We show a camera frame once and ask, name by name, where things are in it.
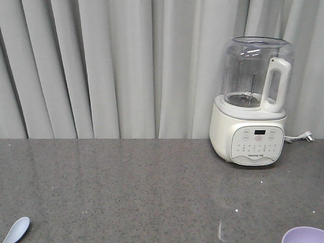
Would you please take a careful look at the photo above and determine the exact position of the white blender with clear jar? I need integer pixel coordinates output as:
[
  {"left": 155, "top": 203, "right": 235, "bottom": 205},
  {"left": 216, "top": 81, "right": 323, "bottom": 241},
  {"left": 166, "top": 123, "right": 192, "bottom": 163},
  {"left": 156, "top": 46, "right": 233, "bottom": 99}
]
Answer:
[{"left": 209, "top": 36, "right": 295, "bottom": 166}]

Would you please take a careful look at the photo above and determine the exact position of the light blue plastic spoon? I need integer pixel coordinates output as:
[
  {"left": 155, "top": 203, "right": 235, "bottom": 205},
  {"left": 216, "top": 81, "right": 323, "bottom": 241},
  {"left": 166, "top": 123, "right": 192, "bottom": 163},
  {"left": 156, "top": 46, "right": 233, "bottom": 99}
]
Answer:
[{"left": 3, "top": 216, "right": 30, "bottom": 243}]

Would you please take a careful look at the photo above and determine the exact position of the white power cord with plug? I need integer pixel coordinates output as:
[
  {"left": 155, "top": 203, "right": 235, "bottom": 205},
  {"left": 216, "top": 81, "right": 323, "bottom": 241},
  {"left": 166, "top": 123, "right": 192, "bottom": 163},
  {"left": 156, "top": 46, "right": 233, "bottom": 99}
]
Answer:
[{"left": 283, "top": 130, "right": 315, "bottom": 144}]

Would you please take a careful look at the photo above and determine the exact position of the grey pleated curtain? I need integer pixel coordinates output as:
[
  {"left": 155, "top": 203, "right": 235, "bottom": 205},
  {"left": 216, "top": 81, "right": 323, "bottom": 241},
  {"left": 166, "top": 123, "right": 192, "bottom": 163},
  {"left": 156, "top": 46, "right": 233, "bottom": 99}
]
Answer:
[{"left": 1, "top": 1, "right": 323, "bottom": 139}]

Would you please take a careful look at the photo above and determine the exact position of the purple plastic bowl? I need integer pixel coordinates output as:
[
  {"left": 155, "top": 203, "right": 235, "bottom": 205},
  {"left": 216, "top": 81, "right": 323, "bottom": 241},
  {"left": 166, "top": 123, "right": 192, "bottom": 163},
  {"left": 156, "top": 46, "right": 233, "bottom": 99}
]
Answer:
[{"left": 281, "top": 226, "right": 324, "bottom": 243}]

